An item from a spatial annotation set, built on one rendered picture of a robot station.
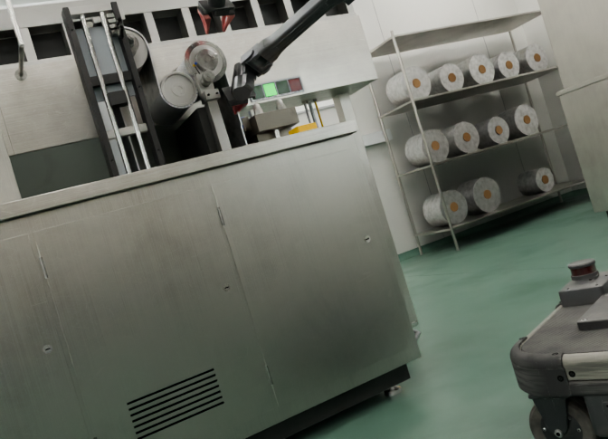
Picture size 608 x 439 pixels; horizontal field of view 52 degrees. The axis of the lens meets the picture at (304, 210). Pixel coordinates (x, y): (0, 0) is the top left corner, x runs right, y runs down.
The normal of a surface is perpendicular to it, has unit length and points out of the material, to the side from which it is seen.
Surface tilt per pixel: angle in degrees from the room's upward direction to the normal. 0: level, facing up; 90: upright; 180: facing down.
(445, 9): 90
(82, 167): 90
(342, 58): 90
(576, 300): 90
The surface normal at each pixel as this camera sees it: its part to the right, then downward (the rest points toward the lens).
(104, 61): 0.41, -0.13
